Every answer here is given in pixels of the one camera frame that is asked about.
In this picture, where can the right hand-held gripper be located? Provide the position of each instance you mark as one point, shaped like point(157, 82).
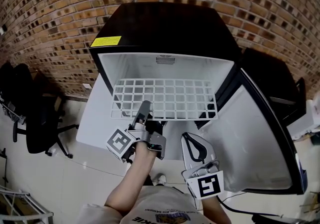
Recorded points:
point(208, 184)

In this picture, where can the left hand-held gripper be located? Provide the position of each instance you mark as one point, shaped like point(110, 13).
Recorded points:
point(120, 142)

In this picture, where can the white grid fridge shelf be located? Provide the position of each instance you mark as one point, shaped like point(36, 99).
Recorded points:
point(190, 119)

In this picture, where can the black mini fridge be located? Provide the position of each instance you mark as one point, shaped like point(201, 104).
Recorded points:
point(162, 26)

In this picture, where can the person's right forearm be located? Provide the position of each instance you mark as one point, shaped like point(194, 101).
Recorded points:
point(215, 213)

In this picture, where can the person's left forearm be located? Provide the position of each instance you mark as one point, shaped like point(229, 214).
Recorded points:
point(135, 180)

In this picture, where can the black fridge door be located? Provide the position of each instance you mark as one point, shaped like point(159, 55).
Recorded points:
point(250, 143)

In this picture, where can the person's white shoe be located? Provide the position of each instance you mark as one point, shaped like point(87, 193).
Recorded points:
point(160, 179)

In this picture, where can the white low platform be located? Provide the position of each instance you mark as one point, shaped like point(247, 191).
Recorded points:
point(92, 123)

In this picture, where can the person's printed beige shirt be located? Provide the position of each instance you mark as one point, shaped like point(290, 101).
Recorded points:
point(162, 205)

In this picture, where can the yellow warning label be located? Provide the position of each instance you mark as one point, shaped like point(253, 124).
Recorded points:
point(106, 41)

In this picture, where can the black cabinet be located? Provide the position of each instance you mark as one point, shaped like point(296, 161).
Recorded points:
point(270, 73)

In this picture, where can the white box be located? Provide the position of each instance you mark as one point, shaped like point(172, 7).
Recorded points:
point(308, 120)

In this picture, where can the metal frame rack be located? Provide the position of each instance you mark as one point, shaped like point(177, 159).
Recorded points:
point(22, 200)

